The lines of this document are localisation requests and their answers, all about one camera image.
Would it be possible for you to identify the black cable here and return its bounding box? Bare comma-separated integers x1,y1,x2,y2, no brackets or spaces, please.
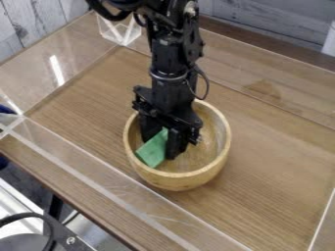
0,212,55,251

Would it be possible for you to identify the green rectangular block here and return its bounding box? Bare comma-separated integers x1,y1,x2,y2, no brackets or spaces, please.
135,128,169,169

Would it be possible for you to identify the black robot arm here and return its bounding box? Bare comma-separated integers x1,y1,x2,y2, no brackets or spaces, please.
86,0,205,160

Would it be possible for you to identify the light wooden bowl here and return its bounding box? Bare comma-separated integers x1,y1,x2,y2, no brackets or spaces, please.
123,101,233,191

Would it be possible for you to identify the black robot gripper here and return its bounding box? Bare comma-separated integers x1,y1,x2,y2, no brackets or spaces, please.
133,72,203,160

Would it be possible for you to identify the clear acrylic tray enclosure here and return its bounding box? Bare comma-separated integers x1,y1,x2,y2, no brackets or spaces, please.
0,15,335,251

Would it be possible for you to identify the blue object at left edge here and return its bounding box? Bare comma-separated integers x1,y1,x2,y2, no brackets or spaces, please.
0,103,18,171

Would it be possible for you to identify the black metal table bracket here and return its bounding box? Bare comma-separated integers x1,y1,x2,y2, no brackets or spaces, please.
45,195,98,251

